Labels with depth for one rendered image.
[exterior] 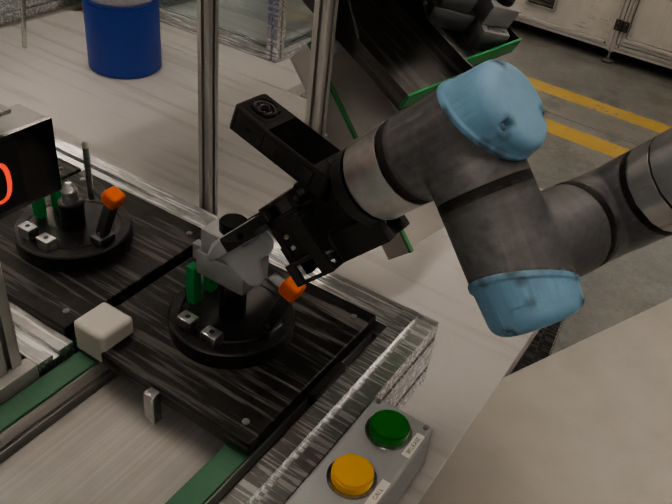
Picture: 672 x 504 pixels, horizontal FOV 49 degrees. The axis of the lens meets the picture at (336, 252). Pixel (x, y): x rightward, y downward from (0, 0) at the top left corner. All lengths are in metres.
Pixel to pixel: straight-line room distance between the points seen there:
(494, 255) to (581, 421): 0.49
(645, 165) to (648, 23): 4.19
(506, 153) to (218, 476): 0.40
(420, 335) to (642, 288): 2.02
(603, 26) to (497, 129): 4.35
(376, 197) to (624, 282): 2.29
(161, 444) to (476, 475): 0.35
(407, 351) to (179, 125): 0.79
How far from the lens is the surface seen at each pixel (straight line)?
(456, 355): 1.01
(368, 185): 0.58
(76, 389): 0.84
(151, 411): 0.79
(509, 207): 0.53
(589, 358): 1.08
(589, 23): 4.88
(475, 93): 0.52
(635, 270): 2.92
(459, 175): 0.53
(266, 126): 0.65
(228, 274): 0.76
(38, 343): 0.87
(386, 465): 0.74
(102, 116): 1.52
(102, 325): 0.82
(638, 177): 0.60
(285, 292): 0.74
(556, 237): 0.55
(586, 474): 0.93
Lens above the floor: 1.53
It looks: 36 degrees down
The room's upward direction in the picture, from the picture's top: 7 degrees clockwise
